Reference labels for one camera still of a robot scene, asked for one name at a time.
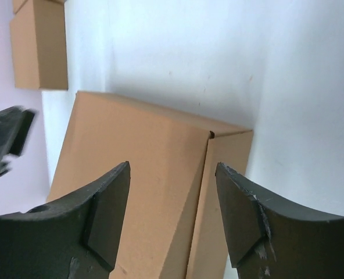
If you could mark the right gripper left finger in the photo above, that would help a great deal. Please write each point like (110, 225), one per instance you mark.
(75, 236)

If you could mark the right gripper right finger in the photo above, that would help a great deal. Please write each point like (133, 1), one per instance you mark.
(269, 236)

